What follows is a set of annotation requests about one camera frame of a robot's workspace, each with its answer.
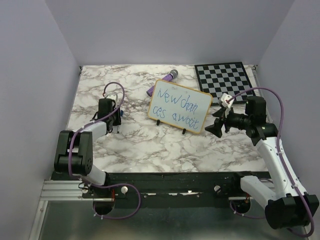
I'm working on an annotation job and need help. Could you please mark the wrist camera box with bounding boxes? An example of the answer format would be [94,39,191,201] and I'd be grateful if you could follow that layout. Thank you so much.
[104,93,119,102]
[218,93,234,109]

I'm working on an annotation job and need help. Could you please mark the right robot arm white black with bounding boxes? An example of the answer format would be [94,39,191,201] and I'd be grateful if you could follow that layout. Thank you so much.
[205,93,319,230]

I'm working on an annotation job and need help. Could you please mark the wire whiteboard stand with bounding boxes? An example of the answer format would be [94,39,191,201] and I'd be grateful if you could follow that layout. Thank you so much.
[156,119,187,135]

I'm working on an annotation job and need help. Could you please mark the yellow framed whiteboard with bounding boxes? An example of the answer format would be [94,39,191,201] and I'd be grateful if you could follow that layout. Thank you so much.
[147,79,213,134]

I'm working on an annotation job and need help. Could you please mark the purple cable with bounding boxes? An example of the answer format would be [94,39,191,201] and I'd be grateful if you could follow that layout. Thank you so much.
[224,86,315,238]
[67,82,142,221]

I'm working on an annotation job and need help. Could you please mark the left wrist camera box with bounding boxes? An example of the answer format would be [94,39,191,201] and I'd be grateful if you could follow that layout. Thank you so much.
[104,93,119,102]

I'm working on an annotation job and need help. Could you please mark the purple toy microphone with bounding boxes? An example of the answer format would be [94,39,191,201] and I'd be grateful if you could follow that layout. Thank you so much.
[146,69,179,97]

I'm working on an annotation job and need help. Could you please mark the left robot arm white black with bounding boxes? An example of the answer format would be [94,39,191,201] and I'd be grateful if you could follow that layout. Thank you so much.
[54,98,121,198]

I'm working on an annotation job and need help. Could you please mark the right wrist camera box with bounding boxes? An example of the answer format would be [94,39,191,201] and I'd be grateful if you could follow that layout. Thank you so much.
[218,93,234,109]

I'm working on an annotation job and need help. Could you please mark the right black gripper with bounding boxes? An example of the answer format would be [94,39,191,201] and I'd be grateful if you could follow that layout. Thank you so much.
[205,104,252,138]

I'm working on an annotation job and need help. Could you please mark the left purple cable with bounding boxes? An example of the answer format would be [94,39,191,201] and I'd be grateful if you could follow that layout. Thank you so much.
[67,82,142,221]

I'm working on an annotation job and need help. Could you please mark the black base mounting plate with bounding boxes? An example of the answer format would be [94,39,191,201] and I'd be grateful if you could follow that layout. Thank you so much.
[82,172,252,213]

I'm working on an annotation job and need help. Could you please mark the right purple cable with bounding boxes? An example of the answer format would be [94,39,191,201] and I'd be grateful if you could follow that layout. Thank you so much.
[224,86,315,238]

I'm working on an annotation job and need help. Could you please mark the black grey chessboard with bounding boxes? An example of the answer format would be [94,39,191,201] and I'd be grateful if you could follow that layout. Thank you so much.
[194,62,253,107]

